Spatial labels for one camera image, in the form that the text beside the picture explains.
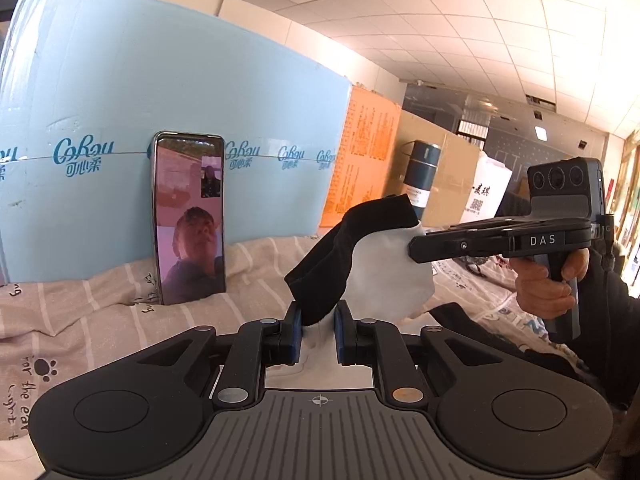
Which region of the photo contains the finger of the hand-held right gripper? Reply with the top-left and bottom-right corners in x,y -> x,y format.
406,229 -> 512,265
424,216 -> 532,237

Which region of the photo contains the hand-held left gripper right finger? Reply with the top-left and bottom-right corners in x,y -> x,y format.
334,300 -> 504,407

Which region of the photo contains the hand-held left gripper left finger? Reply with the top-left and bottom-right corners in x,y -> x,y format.
136,301 -> 304,411

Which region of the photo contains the black and white garment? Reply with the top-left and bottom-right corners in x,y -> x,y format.
284,194 -> 437,367

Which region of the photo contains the person's right hand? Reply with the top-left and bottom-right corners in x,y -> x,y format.
514,247 -> 591,318

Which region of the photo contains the white paper bag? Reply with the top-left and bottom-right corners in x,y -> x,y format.
461,152 -> 514,222

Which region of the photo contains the large cardboard box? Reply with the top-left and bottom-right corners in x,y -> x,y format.
380,110 -> 487,227

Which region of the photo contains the dark blue thermos bottle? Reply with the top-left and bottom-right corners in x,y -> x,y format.
401,140 -> 444,221

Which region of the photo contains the person's dark jacket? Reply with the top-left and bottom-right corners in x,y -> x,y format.
429,302 -> 632,408

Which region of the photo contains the orange printed poster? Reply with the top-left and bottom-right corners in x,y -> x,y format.
319,84 -> 404,230

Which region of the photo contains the smartphone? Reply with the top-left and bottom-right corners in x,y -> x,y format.
150,131 -> 227,307

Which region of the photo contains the beige striped printed bedsheet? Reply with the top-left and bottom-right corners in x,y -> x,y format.
0,232 -> 606,461

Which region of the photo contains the light blue foam board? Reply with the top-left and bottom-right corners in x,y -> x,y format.
0,0 -> 354,285

